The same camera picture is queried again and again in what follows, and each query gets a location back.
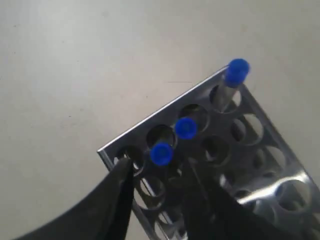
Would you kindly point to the blue capped tube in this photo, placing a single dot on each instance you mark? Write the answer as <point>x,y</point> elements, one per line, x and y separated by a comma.
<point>234,76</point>
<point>185,130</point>
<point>161,154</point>

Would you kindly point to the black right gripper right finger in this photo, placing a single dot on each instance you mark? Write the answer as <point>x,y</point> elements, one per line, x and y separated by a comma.
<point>286,207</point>

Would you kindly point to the stainless steel test tube rack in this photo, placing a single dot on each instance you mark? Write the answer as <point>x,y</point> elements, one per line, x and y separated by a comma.
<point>239,146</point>

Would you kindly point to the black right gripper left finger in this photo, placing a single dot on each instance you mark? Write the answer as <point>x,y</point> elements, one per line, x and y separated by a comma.
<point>104,214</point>

